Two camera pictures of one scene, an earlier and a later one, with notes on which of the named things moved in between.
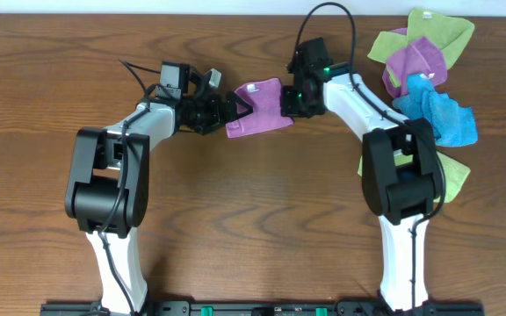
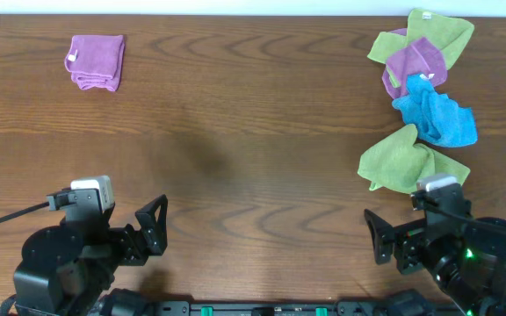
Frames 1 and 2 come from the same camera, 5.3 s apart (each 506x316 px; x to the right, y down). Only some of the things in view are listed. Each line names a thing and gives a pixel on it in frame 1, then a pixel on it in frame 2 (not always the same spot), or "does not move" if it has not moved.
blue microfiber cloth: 452,125 does not move
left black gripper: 227,110 -> 132,242
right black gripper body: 288,101 -> 401,245
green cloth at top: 451,33 does not move
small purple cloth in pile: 421,57 does not move
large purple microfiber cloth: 265,97 -> 97,61
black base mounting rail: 260,309 does not move
